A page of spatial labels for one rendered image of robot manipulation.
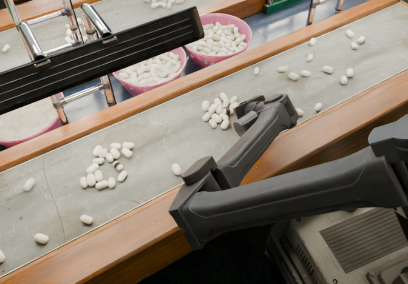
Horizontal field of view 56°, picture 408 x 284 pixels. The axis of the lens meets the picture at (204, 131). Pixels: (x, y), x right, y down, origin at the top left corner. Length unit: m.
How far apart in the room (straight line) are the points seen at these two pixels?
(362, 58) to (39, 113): 1.12
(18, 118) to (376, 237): 1.19
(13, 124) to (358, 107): 1.07
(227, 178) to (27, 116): 0.81
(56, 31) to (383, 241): 1.39
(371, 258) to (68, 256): 0.88
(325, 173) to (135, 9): 1.33
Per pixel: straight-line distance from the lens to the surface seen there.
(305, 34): 1.51
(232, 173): 0.71
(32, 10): 1.76
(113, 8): 1.71
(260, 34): 1.64
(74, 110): 1.38
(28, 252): 1.05
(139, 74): 1.37
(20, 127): 1.32
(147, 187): 1.05
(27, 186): 1.13
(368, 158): 0.45
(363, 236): 1.36
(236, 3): 1.65
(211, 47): 1.46
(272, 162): 1.07
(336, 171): 0.47
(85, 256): 0.97
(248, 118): 0.99
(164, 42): 0.94
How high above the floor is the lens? 1.63
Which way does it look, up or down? 50 degrees down
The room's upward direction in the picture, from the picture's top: 1 degrees counter-clockwise
